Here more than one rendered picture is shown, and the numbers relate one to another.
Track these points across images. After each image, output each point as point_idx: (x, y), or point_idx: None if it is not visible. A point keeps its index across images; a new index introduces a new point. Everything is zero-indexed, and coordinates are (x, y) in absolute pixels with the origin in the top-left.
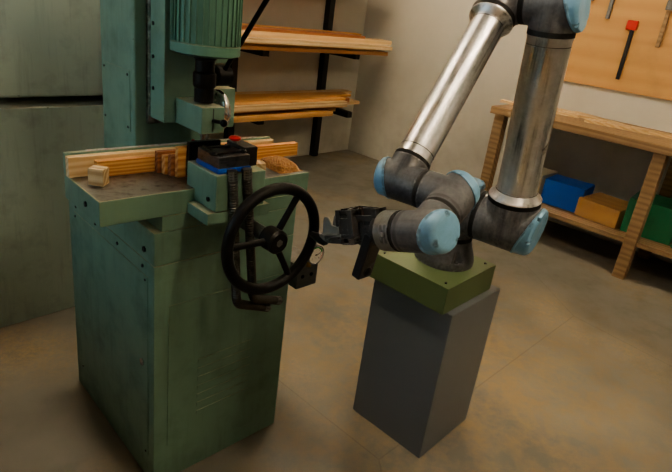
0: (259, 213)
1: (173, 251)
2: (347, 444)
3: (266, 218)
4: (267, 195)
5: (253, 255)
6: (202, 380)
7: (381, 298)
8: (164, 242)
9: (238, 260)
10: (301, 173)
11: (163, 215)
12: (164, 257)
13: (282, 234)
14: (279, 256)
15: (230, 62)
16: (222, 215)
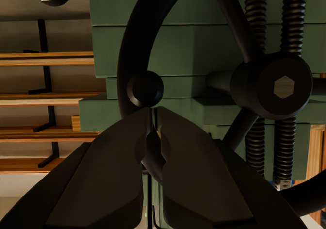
0: (224, 109)
1: (307, 41)
2: None
3: (153, 66)
4: (306, 209)
5: (258, 31)
6: None
7: None
8: (318, 58)
9: (296, 28)
10: (95, 130)
11: (316, 96)
12: (320, 35)
13: (275, 113)
14: (253, 34)
15: (150, 184)
16: (299, 117)
